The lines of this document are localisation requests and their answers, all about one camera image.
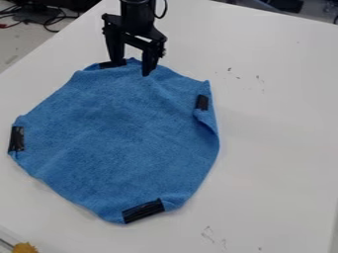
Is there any blue cloth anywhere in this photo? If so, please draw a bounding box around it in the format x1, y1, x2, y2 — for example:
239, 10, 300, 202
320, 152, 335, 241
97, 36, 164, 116
6, 57, 221, 225

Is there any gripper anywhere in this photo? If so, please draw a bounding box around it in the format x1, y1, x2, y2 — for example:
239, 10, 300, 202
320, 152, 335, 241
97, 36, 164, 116
100, 12, 169, 78

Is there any yellow toy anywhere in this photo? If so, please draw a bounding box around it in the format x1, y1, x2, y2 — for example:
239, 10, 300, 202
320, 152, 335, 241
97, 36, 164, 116
10, 241, 42, 253

